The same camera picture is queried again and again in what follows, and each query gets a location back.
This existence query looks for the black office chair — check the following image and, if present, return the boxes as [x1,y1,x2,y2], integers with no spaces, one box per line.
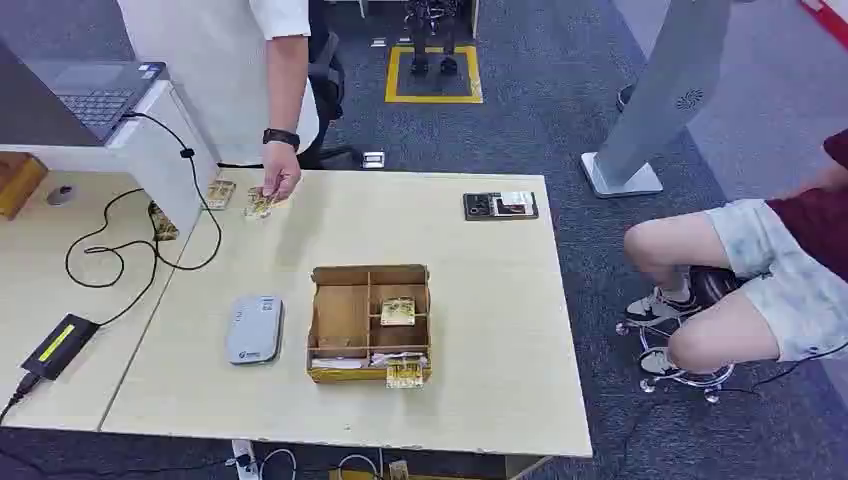
[296,0,364,171]

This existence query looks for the grey laptop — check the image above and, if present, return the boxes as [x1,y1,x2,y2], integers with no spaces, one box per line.
[25,60,168,144]

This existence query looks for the chrome wheeled stool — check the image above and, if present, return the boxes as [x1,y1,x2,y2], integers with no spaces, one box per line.
[615,264,751,406]

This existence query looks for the black floor cable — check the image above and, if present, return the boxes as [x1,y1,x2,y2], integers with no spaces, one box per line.
[727,341,848,393]

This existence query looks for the white power strip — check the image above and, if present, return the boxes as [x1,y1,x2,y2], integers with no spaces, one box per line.
[230,439,260,480]

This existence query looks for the white desk partition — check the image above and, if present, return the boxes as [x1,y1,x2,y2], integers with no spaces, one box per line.
[0,78,221,234]

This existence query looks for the black robot legs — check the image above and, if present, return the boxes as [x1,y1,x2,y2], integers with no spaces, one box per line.
[403,0,462,77]

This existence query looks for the clear wrapped card stack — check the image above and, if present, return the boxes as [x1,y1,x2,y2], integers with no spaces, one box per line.
[369,351,427,368]

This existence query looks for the wooden crate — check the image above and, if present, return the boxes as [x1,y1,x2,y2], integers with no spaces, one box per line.
[0,151,50,222]

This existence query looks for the wooden card box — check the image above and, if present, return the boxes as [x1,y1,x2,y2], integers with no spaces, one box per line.
[305,264,433,386]

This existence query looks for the black power adapter yellow label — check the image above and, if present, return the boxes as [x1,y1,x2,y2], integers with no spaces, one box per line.
[20,313,101,382]

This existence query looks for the black wristwatch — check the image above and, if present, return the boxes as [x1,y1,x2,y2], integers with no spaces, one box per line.
[261,127,302,153]

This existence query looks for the yellow printed card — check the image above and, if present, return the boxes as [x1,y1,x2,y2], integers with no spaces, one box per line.
[146,201,181,242]
[385,360,426,391]
[242,186,285,221]
[379,296,417,328]
[203,178,238,212]

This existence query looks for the black flat tray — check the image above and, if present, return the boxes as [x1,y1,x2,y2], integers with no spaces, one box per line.
[462,190,540,223]

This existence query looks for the standing person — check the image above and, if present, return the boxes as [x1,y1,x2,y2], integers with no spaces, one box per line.
[117,0,346,171]

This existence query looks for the grey floor stand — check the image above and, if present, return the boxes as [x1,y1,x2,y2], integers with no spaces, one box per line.
[580,0,734,199]

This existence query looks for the black power cable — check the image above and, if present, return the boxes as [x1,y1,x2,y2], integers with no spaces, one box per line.
[64,111,225,327]

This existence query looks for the white cable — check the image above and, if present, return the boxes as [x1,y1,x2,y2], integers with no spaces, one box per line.
[257,448,299,480]
[335,453,384,480]

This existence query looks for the white card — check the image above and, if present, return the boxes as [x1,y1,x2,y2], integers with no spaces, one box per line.
[310,356,365,371]

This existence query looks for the person's left hand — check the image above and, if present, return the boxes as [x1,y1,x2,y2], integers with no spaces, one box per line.
[260,141,304,203]

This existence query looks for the seated person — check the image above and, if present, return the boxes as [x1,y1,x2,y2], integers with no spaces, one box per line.
[621,128,848,377]

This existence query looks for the grey card reader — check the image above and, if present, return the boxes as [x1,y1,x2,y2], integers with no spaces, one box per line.
[225,294,285,367]

